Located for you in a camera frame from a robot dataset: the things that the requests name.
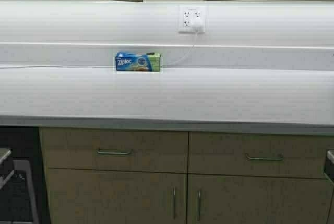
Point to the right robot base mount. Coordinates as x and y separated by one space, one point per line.
329 165

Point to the drawer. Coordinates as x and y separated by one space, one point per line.
104 149
290 156

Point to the right lower drawer front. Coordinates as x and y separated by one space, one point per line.
290 156

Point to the white wall outlet plate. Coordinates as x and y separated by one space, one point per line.
190 16

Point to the blue green Ziploc box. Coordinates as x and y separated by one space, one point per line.
131 62

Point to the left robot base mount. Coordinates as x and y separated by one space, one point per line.
7 166

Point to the white plug adapter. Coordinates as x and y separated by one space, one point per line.
199 29

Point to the left lower drawer front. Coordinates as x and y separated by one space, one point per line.
104 149

